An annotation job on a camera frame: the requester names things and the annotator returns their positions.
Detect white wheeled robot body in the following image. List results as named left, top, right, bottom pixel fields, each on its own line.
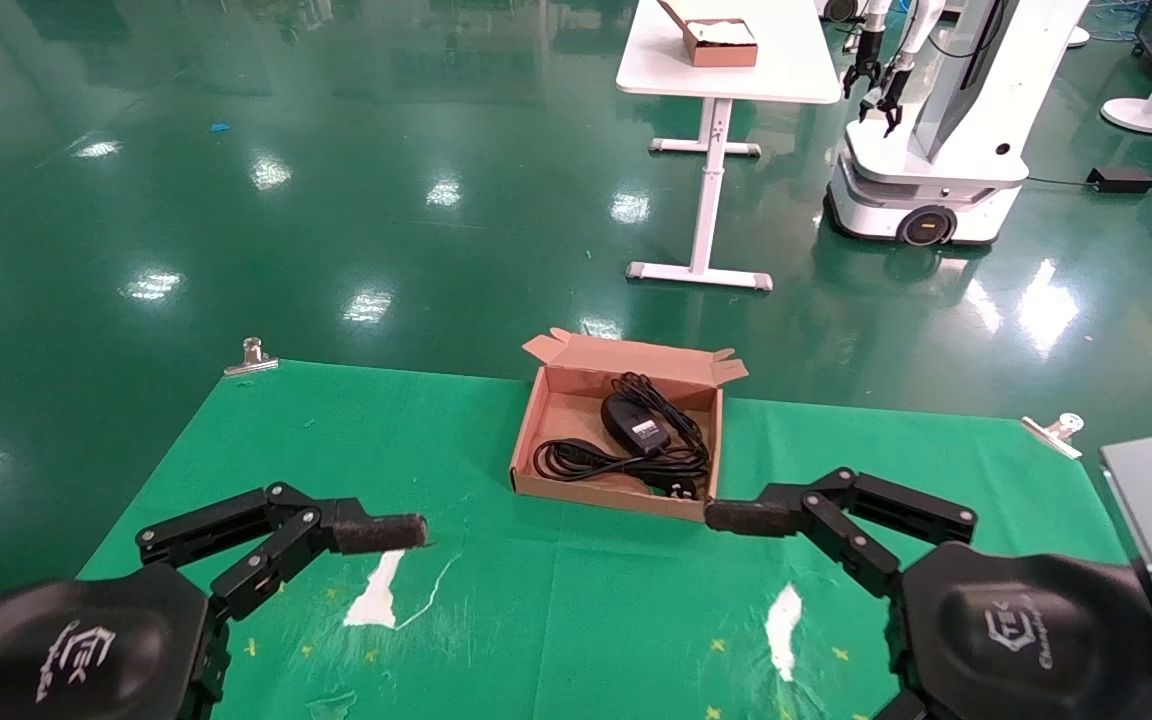
left=824, top=0, right=1089, bottom=248

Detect black power brick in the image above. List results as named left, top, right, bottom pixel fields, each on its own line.
left=1086, top=165, right=1152, bottom=195

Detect white table with legs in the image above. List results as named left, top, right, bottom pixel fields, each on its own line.
left=614, top=0, right=842, bottom=293

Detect green table cloth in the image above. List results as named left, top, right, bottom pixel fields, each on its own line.
left=76, top=358, right=1127, bottom=720

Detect open brown cardboard box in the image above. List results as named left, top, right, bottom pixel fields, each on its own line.
left=509, top=327, right=750, bottom=523

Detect black power cable with plug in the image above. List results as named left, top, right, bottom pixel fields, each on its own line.
left=533, top=436, right=712, bottom=501

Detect white filler material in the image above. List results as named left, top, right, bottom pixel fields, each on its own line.
left=691, top=18, right=753, bottom=46

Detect small brown cardboard box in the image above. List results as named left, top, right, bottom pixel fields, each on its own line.
left=656, top=0, right=759, bottom=69

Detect black wired computer mouse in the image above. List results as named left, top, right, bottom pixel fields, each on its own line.
left=601, top=372, right=712, bottom=466

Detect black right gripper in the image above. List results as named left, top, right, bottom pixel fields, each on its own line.
left=704, top=467, right=1152, bottom=720

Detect blue floor cables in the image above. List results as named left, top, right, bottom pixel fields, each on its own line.
left=1086, top=0, right=1149, bottom=43

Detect black background robot gripper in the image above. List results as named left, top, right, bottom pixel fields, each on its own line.
left=856, top=55, right=915, bottom=138
left=841, top=28, right=884, bottom=99

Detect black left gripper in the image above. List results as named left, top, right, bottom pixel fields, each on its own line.
left=0, top=483, right=429, bottom=720

